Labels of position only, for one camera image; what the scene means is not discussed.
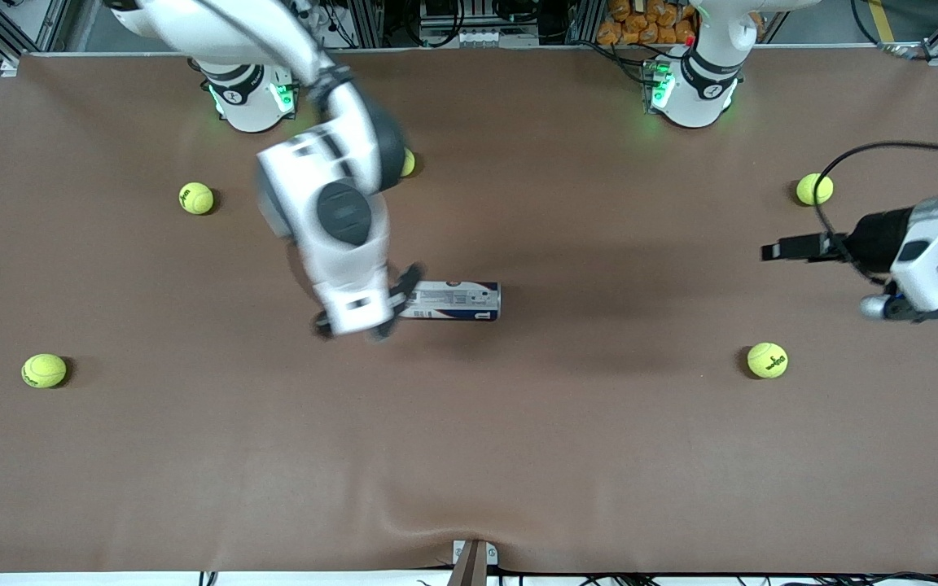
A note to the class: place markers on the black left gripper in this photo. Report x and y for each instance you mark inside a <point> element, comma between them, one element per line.
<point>878,237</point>

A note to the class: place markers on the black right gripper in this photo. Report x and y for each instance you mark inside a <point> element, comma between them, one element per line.
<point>322,329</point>

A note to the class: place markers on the white blue tennis ball can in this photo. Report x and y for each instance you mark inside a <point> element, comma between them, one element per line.
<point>461,301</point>

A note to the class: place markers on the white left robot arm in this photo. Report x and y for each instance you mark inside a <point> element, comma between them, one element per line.
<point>705,89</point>

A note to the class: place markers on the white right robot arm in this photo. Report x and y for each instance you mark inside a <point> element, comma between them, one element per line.
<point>347,277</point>

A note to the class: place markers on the yellow-green tennis ball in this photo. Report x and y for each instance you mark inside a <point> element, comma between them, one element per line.
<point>807,189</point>
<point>767,360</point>
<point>44,370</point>
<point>196,198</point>
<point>409,163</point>

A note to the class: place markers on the orange mesh bag pile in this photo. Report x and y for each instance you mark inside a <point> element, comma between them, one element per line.
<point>648,24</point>

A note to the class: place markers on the brown angled bar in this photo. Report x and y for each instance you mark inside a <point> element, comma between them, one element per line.
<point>469,570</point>

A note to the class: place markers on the white terminal block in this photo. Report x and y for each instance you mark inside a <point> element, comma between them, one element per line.
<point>477,37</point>

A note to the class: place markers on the white power strip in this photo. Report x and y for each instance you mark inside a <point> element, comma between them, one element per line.
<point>316,16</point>

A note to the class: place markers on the grey metal bracket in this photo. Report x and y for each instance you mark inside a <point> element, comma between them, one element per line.
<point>492,552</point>

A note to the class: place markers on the aluminium frame post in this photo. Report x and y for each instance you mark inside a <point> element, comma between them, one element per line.
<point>367,24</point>
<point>583,20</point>

